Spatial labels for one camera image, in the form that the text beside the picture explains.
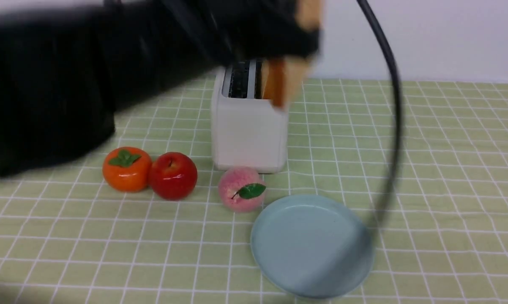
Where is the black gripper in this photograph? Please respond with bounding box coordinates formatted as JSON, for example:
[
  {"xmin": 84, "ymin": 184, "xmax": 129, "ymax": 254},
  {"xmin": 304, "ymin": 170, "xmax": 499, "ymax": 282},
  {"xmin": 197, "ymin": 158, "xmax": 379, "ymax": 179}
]
[{"xmin": 203, "ymin": 0, "xmax": 320, "ymax": 64}]

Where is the toast slice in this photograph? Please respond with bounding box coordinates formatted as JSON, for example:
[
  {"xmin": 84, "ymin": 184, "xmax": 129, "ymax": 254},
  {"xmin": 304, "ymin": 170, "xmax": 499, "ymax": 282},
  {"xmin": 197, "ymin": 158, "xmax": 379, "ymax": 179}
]
[{"xmin": 261, "ymin": 57, "xmax": 311, "ymax": 111}]

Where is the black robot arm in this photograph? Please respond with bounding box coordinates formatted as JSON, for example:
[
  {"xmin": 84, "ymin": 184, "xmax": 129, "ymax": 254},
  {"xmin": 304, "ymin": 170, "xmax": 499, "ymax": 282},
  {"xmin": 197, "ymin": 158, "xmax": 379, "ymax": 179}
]
[{"xmin": 0, "ymin": 0, "xmax": 320, "ymax": 178}]

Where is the white two-slot toaster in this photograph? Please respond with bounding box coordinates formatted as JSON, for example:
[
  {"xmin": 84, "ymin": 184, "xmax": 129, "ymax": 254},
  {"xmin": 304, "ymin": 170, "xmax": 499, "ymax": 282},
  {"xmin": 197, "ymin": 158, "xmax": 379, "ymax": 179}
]
[{"xmin": 211, "ymin": 60, "xmax": 288, "ymax": 174}]

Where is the pink peach with leaf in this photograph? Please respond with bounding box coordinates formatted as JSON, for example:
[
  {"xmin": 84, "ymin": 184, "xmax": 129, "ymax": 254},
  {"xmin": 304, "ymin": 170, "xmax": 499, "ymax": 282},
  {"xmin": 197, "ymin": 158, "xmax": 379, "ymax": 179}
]
[{"xmin": 218, "ymin": 167, "xmax": 266, "ymax": 212}]

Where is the red apple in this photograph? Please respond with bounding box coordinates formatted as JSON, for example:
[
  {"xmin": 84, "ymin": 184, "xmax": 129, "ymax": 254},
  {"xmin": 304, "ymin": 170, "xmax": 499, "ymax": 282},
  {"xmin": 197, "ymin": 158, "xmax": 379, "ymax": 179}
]
[{"xmin": 148, "ymin": 152, "xmax": 198, "ymax": 201}]

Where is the orange persimmon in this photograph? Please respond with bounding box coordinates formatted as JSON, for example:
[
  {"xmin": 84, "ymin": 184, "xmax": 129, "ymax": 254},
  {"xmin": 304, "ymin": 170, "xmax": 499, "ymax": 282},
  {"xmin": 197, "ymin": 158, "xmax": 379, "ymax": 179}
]
[{"xmin": 102, "ymin": 147, "xmax": 152, "ymax": 193}]

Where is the light blue plate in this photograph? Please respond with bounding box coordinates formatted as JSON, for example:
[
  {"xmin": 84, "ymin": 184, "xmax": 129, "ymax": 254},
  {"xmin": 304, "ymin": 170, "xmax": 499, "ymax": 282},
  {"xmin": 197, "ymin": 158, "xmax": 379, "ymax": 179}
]
[{"xmin": 250, "ymin": 195, "xmax": 375, "ymax": 300}]

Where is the green checkered tablecloth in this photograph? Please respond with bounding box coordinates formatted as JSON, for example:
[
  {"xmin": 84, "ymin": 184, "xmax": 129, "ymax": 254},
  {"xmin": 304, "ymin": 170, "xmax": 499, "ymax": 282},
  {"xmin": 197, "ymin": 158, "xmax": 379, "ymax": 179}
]
[{"xmin": 0, "ymin": 77, "xmax": 508, "ymax": 304}]

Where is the black cable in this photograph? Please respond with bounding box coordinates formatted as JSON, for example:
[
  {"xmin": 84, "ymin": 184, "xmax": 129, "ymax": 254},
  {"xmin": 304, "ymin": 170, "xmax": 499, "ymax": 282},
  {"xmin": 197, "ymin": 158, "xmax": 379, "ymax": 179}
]
[{"xmin": 355, "ymin": 0, "xmax": 403, "ymax": 241}]

